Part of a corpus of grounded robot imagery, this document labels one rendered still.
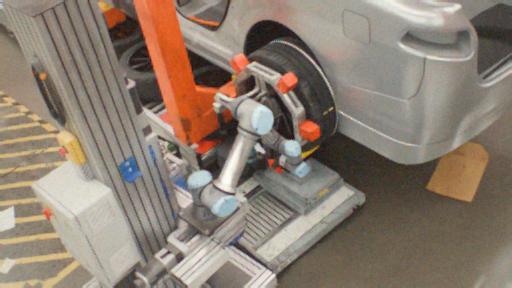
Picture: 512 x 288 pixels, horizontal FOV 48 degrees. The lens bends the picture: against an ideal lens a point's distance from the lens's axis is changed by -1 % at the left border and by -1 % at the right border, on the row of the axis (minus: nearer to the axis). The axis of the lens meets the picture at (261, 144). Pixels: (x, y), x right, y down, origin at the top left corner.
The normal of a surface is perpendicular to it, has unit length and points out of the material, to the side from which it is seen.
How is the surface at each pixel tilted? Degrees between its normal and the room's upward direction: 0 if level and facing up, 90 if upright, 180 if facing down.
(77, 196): 0
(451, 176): 1
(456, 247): 0
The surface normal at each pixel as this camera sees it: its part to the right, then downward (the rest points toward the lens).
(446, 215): -0.14, -0.76
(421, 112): -0.41, 0.64
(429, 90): -0.19, 0.65
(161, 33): 0.65, 0.42
